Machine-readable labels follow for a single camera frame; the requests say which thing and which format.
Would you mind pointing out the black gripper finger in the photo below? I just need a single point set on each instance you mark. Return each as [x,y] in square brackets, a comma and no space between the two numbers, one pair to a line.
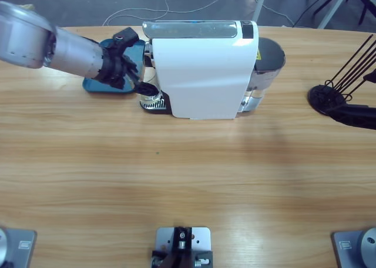
[371,77]
[358,115]

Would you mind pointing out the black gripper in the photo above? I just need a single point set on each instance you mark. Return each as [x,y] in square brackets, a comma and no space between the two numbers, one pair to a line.
[116,68]

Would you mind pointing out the clear drinking glass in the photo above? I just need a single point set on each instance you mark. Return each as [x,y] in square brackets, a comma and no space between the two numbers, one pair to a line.
[154,98]

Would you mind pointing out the silver coffee machine lever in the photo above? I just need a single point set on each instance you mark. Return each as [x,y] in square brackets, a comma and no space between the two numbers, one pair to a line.
[191,30]

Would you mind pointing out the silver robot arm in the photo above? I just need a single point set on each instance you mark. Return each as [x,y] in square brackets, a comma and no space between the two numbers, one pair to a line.
[67,53]

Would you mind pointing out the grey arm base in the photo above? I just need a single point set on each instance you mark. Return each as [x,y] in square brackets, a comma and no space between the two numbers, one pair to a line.
[355,247]
[14,247]

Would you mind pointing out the white capsule coffee machine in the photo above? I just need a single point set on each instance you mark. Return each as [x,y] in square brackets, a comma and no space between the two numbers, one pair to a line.
[202,77]

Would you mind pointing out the metal drip tray grate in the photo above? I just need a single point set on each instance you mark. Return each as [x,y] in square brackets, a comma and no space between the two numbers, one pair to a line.
[158,104]

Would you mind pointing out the black capsule holder with rods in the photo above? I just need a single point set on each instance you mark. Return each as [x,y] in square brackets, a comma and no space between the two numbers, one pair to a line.
[318,96]

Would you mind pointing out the blue plastic tray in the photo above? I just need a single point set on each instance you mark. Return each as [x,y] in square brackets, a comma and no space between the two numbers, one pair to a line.
[97,88]

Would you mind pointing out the water tank with black lid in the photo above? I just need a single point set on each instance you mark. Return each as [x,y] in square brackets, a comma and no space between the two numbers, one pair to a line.
[268,53]

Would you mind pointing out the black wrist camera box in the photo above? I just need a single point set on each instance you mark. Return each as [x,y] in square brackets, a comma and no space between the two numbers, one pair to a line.
[126,37]

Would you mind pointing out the black metal chair frame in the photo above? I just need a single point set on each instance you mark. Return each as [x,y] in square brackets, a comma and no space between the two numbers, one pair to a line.
[364,6]

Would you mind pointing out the white metal frame leg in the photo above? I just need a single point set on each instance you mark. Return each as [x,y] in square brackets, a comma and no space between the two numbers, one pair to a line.
[260,3]
[335,6]

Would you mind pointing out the grey camera mount plate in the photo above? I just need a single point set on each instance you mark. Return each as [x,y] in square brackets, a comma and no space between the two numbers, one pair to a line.
[182,241]

